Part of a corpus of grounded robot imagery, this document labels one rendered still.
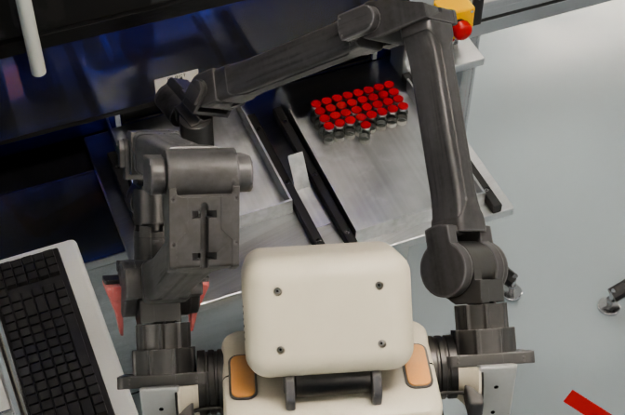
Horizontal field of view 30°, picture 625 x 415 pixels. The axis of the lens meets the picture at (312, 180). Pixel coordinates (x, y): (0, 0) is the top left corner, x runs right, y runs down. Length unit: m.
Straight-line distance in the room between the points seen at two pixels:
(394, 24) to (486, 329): 0.45
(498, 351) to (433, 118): 0.33
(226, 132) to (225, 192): 1.08
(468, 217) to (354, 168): 0.66
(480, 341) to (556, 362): 1.53
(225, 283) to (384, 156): 0.43
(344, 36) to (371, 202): 0.54
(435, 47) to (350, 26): 0.14
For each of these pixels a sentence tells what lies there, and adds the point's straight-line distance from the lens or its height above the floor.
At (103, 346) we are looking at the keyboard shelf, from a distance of 2.09.
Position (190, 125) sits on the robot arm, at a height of 1.12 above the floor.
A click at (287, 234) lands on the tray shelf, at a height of 0.88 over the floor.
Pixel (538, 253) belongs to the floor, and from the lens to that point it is 3.31.
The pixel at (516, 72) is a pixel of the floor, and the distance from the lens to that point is 3.85.
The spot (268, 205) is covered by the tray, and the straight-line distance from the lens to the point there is 2.17.
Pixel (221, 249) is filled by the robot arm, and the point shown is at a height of 1.54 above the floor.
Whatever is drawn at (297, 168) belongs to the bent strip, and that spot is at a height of 0.91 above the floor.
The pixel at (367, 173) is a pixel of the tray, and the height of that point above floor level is 0.88.
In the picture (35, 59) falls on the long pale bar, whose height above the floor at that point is 1.22.
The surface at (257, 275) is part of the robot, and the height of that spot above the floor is 1.38.
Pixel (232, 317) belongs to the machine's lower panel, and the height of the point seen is 0.26.
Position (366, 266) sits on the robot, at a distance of 1.42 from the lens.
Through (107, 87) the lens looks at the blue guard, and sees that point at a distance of 2.17.
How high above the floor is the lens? 2.49
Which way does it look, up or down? 46 degrees down
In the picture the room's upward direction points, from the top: 1 degrees clockwise
